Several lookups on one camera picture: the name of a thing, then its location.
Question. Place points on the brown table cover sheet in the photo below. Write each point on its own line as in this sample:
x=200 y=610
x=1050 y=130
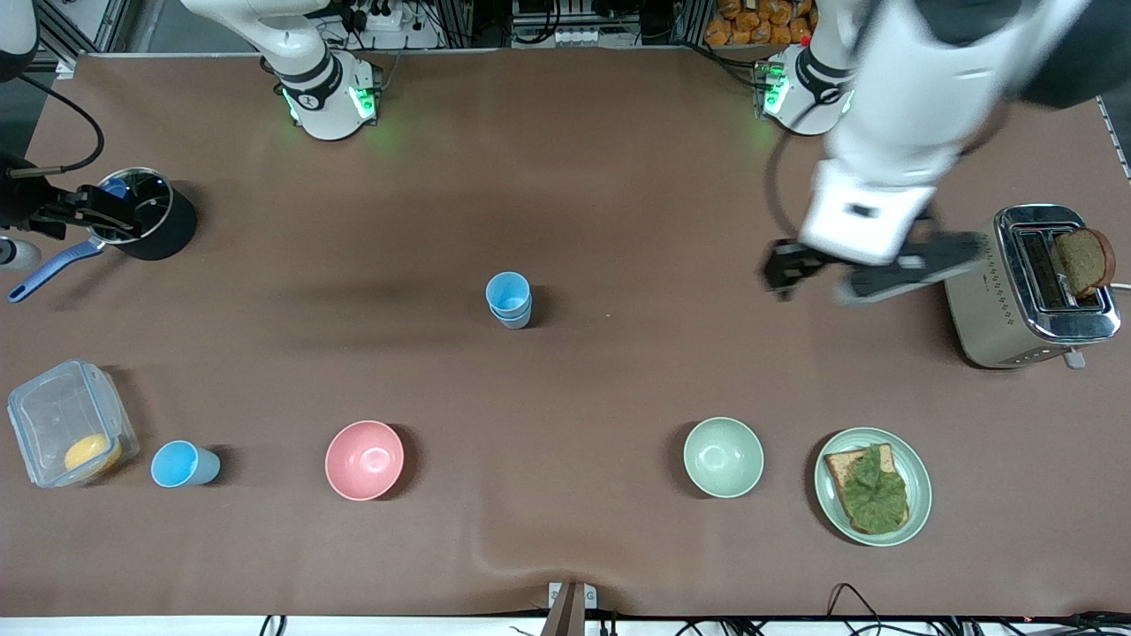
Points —
x=565 y=177

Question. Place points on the dark brown toast slice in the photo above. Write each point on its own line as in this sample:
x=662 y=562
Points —
x=1082 y=261

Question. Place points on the blue plastic cup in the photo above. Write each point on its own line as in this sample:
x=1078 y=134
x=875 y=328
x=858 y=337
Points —
x=508 y=290
x=518 y=323
x=177 y=464

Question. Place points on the orange round food piece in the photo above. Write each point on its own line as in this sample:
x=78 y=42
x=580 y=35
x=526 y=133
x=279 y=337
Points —
x=91 y=453

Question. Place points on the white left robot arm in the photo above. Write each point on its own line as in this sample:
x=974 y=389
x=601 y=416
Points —
x=919 y=79

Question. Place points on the white power strip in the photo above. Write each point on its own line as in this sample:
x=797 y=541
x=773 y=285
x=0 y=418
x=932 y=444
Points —
x=384 y=19

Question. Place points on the bag of orange pastries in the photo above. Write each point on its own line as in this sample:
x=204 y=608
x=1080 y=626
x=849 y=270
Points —
x=751 y=26

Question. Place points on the light brown bread slice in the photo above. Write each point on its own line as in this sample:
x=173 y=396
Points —
x=839 y=468

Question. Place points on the pink bowl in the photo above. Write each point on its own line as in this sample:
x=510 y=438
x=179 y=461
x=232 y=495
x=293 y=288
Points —
x=364 y=459

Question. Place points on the green lettuce leaf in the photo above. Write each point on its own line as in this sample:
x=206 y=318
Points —
x=875 y=495

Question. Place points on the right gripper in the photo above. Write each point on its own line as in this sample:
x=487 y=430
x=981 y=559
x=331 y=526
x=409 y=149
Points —
x=19 y=205

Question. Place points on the pale green bowl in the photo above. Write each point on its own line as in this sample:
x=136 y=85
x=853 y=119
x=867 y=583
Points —
x=723 y=458

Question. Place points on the metal table clamp bracket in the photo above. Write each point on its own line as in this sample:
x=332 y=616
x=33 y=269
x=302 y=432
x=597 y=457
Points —
x=572 y=605

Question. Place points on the pale green round plate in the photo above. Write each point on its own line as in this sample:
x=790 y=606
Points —
x=919 y=495

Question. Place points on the glass lid blue knob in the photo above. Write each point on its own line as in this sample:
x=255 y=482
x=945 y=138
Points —
x=150 y=199

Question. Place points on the beige and chrome toaster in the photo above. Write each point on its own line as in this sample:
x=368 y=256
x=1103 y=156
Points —
x=990 y=318

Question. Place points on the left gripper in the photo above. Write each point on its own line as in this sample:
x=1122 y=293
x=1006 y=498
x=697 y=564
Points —
x=789 y=262

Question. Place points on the clear plastic food container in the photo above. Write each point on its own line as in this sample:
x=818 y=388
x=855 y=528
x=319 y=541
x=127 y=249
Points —
x=49 y=411

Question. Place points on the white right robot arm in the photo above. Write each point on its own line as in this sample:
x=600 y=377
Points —
x=318 y=88

